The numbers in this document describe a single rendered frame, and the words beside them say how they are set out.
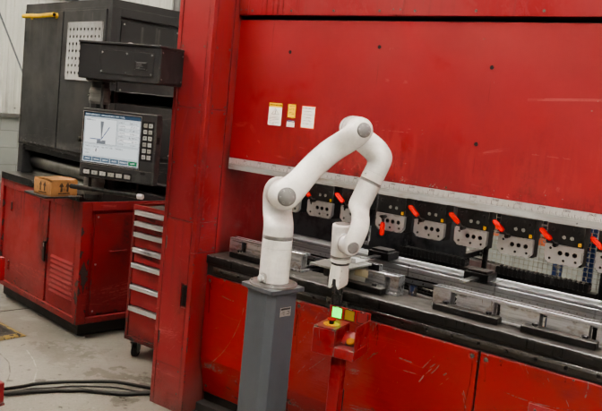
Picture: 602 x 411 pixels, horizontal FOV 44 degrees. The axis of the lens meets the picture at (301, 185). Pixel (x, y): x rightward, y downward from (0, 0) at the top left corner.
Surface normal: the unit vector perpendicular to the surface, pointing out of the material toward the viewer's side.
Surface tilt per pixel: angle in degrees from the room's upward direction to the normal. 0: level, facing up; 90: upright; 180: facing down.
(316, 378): 90
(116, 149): 90
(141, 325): 90
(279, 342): 90
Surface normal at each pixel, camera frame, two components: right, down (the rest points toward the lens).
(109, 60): -0.35, 0.06
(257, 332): -0.71, 0.00
